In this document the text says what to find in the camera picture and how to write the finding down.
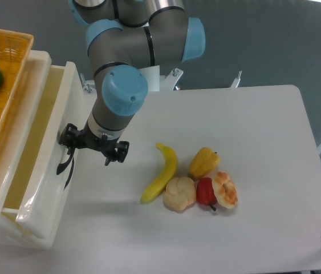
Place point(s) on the yellow banana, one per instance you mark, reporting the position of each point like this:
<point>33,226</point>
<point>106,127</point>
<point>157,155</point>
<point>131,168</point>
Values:
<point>168,171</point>

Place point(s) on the red bell pepper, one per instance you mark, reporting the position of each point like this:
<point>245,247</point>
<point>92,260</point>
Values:
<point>205,193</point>

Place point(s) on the yellow bell pepper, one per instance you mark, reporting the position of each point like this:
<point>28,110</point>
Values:
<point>203,163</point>

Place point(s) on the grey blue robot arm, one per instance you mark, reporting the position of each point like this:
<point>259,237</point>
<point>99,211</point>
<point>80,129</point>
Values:
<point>122,38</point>

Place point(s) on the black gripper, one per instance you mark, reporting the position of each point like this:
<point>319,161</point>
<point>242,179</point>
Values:
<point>73,138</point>

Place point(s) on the round bread roll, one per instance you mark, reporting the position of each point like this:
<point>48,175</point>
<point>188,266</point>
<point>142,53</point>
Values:
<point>180,193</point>

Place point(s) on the white plastic drawer cabinet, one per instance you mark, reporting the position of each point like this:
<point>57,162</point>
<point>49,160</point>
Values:
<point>14,134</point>

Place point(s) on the glazed donut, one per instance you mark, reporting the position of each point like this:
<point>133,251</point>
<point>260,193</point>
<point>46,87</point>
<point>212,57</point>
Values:
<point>224,190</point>

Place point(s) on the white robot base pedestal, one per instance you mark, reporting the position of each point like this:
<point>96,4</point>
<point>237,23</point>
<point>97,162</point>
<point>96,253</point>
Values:
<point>156,81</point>

